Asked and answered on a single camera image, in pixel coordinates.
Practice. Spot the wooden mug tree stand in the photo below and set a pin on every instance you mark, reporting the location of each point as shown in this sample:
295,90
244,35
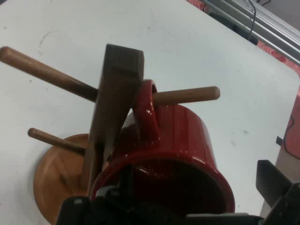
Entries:
117,77

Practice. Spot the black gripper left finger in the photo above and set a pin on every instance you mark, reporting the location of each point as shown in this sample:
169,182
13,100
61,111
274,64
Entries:
112,206

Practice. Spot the black table edge clip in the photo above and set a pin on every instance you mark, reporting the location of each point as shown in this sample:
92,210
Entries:
279,140

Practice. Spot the aluminium frame rail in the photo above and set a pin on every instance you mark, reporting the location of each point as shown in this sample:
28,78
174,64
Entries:
276,23

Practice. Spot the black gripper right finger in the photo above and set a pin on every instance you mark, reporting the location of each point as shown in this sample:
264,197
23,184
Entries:
279,187

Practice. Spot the red ceramic mug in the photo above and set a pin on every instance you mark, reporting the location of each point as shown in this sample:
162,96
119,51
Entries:
187,131

